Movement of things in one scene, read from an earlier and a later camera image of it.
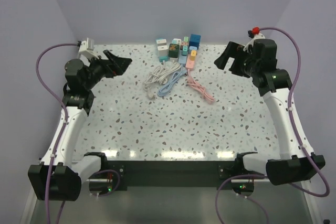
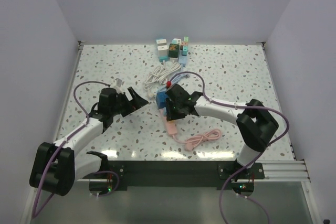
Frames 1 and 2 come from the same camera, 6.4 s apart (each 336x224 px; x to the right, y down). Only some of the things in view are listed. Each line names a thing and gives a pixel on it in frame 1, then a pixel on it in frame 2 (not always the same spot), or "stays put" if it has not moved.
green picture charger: (173, 50) stays put
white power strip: (159, 74) stays put
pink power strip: (190, 64) to (171, 129)
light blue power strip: (176, 76) stays put
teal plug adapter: (185, 50) stays put
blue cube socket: (195, 40) to (161, 97)
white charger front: (163, 50) stays put
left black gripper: (120, 64) to (132, 105)
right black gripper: (231, 51) to (171, 115)
